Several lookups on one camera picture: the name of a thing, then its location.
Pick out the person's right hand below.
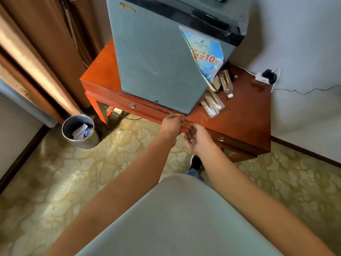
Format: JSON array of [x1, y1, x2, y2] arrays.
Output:
[[184, 123, 217, 157]]

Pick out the person's left hand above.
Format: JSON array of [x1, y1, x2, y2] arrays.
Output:
[[159, 113, 184, 147]]

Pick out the grey mini fridge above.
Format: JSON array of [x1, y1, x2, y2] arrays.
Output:
[[106, 0, 252, 116]]

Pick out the person's right forearm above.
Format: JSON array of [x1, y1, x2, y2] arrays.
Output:
[[200, 145, 336, 256]]

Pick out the person's left forearm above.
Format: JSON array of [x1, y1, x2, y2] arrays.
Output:
[[45, 135, 178, 256]]

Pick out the person's right black shoe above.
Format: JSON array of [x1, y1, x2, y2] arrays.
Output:
[[189, 154, 203, 171]]

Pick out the person's legs in blue jeans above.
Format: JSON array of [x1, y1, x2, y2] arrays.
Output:
[[186, 169, 205, 183]]

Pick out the person's grey shirt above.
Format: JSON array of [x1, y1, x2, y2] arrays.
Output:
[[76, 174, 284, 256]]

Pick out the white power strip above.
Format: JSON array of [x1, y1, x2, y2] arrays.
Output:
[[238, 66, 281, 93], [255, 72, 270, 84]]

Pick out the black power adapter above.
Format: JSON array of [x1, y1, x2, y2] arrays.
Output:
[[262, 68, 277, 85]]

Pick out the round metal trash bin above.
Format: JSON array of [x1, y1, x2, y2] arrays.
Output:
[[61, 114, 101, 150]]

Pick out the brown curtain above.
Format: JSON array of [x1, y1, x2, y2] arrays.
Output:
[[0, 0, 104, 123]]

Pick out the white sheer curtain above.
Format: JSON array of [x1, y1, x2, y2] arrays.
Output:
[[0, 78, 58, 128]]

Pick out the thin black floor cable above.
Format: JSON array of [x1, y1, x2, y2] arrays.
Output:
[[104, 105, 143, 121]]

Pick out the thin cable on wall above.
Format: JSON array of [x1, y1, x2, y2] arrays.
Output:
[[273, 85, 341, 96]]

